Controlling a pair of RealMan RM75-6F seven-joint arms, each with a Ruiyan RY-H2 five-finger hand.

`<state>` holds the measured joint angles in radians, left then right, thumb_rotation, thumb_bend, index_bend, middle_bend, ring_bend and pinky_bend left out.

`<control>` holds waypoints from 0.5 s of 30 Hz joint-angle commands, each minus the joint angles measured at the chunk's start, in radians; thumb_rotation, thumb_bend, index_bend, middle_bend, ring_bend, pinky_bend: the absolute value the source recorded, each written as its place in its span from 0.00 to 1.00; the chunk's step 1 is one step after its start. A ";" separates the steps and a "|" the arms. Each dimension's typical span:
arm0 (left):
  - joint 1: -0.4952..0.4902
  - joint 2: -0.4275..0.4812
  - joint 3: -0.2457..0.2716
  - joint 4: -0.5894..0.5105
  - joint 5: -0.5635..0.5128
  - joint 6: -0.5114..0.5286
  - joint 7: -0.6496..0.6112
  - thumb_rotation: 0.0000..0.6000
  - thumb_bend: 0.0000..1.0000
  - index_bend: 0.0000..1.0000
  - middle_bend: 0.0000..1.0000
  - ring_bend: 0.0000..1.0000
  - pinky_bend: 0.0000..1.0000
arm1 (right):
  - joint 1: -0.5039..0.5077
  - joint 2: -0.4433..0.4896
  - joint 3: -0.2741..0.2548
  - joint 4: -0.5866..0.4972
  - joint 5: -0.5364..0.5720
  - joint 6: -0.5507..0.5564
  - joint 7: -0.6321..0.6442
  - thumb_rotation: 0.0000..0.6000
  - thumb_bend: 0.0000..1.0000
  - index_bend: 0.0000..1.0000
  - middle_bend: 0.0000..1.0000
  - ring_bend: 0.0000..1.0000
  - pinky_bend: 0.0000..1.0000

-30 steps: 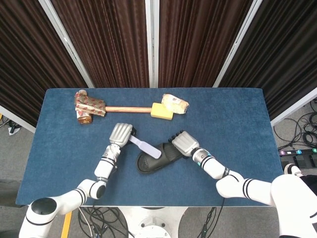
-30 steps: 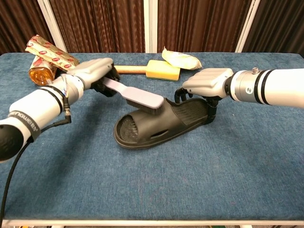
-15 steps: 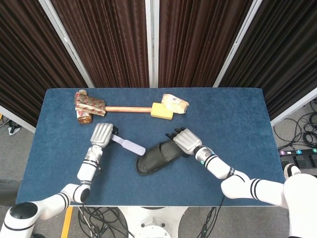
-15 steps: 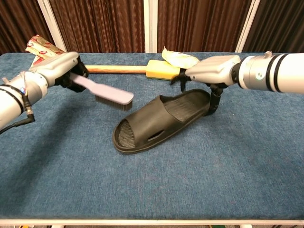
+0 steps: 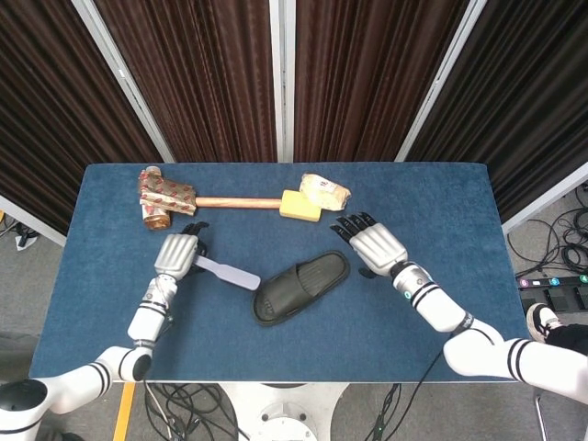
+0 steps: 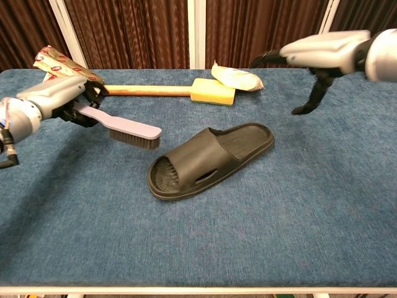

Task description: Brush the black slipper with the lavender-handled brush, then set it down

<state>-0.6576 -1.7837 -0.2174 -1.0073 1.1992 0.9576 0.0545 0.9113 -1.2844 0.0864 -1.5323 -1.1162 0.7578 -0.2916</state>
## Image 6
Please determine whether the black rubber slide sandal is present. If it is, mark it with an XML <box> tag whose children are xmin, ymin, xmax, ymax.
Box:
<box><xmin>146</xmin><ymin>122</ymin><xmax>276</xmax><ymax>202</ymax></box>

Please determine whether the red printed wrapper package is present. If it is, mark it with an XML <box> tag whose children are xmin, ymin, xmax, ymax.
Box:
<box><xmin>33</xmin><ymin>45</ymin><xmax>105</xmax><ymax>86</ymax></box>

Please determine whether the yellow sponge block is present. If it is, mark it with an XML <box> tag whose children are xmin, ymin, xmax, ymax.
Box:
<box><xmin>190</xmin><ymin>78</ymin><xmax>236</xmax><ymax>107</ymax></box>

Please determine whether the white plastic packet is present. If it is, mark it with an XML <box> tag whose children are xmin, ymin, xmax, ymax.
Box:
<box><xmin>211</xmin><ymin>60</ymin><xmax>265</xmax><ymax>93</ymax></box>

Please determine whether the wooden stick handle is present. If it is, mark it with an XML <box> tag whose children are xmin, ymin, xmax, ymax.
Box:
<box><xmin>104</xmin><ymin>84</ymin><xmax>194</xmax><ymax>97</ymax></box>

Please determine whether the brown pleated curtain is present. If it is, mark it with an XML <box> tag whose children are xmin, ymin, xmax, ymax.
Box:
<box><xmin>0</xmin><ymin>0</ymin><xmax>397</xmax><ymax>71</ymax></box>

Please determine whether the lavender scrub brush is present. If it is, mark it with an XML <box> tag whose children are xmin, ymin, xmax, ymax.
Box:
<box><xmin>73</xmin><ymin>102</ymin><xmax>163</xmax><ymax>151</ymax></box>

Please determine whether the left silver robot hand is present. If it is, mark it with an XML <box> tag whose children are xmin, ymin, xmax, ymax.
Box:
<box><xmin>17</xmin><ymin>75</ymin><xmax>110</xmax><ymax>129</ymax></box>

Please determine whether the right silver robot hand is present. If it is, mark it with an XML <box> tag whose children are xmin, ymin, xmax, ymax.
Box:
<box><xmin>250</xmin><ymin>29</ymin><xmax>373</xmax><ymax>116</ymax></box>

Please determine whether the white partition post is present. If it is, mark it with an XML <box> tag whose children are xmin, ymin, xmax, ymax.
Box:
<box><xmin>187</xmin><ymin>0</ymin><xmax>207</xmax><ymax>70</ymax></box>
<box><xmin>48</xmin><ymin>0</ymin><xmax>89</xmax><ymax>70</ymax></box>
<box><xmin>306</xmin><ymin>0</ymin><xmax>341</xmax><ymax>70</ymax></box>

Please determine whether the blue fabric table cover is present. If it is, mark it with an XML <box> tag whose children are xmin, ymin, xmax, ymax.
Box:
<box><xmin>0</xmin><ymin>68</ymin><xmax>397</xmax><ymax>288</ymax></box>

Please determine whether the white table frame edge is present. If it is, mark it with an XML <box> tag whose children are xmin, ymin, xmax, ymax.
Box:
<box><xmin>0</xmin><ymin>284</ymin><xmax>397</xmax><ymax>298</ymax></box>

